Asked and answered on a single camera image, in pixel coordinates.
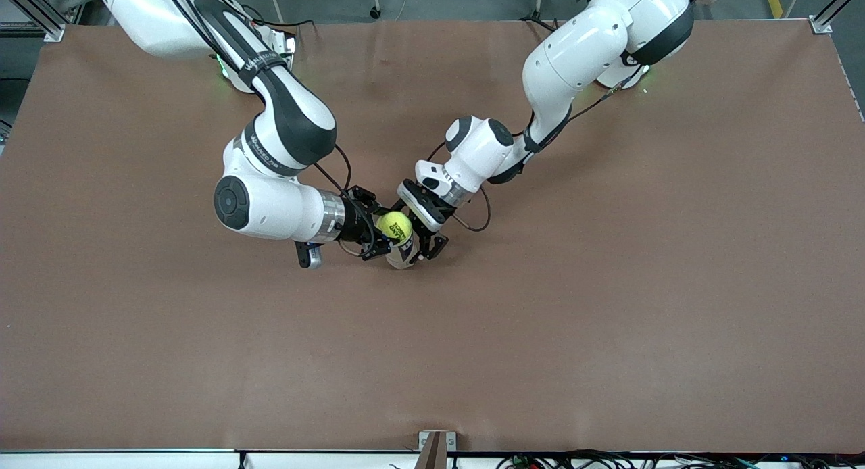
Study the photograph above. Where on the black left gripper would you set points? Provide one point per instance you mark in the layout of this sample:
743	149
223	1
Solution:
428	227

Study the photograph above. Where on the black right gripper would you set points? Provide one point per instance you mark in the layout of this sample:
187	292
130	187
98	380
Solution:
353	220

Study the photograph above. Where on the yellow tennis ball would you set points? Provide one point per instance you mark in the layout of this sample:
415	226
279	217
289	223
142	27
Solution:
395	227

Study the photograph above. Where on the clear tennis ball can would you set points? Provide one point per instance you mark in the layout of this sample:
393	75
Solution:
402	259

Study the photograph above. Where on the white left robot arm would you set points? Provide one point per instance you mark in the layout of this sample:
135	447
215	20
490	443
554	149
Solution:
574	57

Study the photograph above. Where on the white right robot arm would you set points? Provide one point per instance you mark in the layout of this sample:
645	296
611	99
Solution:
277	212

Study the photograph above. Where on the silver arm base connector box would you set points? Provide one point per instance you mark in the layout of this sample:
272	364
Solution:
289	50

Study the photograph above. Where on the grey table edge bracket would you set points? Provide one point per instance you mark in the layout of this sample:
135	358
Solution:
436	449

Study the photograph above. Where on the aluminium frame post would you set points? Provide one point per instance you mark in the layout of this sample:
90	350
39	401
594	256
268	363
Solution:
51	31
821	26

